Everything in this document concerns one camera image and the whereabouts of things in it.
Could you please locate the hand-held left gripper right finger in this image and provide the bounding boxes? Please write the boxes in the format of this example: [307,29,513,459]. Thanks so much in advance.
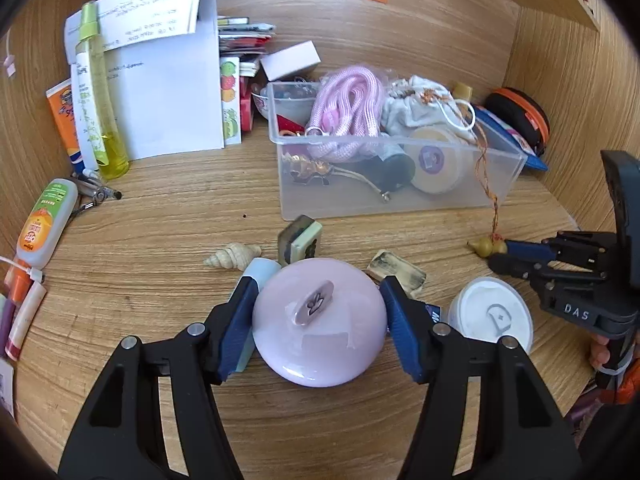
[378,275,586,480]

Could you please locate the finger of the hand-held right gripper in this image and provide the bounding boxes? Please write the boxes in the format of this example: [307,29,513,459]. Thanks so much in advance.
[487,252,551,286]
[505,232,566,266]

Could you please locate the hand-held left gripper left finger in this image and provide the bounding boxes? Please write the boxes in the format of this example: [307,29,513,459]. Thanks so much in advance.
[57,275,258,480]

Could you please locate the dark blue small box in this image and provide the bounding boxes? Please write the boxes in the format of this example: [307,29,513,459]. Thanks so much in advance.
[422,302,446,331]

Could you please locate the orange braided cord with gourd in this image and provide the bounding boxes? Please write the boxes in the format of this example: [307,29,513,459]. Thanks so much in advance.
[417,87,507,259]

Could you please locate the white round jar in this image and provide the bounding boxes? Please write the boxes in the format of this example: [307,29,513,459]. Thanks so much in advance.
[446,276,534,353]

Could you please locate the light blue tube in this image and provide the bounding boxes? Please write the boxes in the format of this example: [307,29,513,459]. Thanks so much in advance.
[230,257,282,373]

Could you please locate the beige seashell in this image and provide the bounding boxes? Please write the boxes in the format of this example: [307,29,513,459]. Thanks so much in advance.
[203,242,262,271]

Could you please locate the pink round compact case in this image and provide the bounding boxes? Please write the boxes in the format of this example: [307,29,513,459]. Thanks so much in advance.
[251,257,390,388]

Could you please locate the clear plastic storage box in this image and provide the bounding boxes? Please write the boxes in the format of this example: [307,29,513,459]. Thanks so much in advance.
[265,80,528,222]

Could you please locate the dark glass bottle white label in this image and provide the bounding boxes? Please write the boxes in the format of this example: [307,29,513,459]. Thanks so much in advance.
[372,142,416,193]

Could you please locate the gold ribbon ornament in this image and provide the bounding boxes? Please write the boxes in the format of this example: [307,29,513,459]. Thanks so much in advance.
[282,152,333,186]

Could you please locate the white drawstring pouch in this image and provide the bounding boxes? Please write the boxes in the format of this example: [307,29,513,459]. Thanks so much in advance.
[382,76,478,141]

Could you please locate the red velvet pouch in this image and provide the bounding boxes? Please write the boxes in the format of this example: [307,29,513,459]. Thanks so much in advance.
[276,114,308,138]

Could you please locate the pink rope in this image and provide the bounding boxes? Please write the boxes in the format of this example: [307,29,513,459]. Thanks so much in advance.
[305,65,388,161]

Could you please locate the wooden desktop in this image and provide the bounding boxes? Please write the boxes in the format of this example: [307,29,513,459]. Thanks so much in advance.
[0,125,601,480]

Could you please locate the person's right hand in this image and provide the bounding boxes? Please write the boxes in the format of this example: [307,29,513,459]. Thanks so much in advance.
[589,334,616,371]

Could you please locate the blue zip pouch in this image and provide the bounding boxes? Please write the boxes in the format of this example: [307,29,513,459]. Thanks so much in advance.
[470,105,550,173]

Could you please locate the black orange round case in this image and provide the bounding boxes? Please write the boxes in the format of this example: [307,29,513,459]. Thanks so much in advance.
[484,87,551,157]

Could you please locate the metal nail clippers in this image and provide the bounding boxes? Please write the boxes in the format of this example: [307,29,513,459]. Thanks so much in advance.
[70,170,123,218]

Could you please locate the red notebook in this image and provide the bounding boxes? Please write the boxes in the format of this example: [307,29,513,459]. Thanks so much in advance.
[240,60,261,133]

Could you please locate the orange cap tube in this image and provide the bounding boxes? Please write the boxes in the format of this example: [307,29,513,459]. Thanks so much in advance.
[10,260,33,306]

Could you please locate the white squeeze bottle orange label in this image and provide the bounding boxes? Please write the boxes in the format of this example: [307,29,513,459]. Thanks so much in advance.
[15,178,80,268]

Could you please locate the fruit print booklet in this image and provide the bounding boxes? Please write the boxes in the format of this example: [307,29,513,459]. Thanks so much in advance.
[219,55,243,147]

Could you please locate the white bowl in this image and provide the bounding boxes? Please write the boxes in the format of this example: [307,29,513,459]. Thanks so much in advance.
[251,82,321,123]

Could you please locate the purple tube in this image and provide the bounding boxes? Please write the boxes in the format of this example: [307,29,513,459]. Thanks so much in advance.
[0,292,13,356]

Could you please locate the white paper sheets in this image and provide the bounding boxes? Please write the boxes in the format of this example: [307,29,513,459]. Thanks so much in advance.
[65,0,226,161]

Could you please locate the white printed card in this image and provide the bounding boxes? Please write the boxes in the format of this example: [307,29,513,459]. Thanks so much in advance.
[0,360,16,416]

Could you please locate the yellow spray bottle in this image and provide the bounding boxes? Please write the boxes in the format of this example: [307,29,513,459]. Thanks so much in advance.
[75,1,131,181]

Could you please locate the small white box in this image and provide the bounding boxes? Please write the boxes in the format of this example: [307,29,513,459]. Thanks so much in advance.
[260,41,321,82]

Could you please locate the stack of books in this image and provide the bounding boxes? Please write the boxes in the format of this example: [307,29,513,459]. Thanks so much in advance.
[217,16,277,68]

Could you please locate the white handwritten paper sheet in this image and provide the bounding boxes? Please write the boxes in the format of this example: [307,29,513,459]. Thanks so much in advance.
[65,0,208,52]

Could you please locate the white charging cable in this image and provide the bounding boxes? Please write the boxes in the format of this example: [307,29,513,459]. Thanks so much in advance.
[0,255,43,283]

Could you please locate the white cable pink plug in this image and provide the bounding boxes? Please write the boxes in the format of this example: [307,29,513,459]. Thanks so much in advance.
[0,30,18,78]

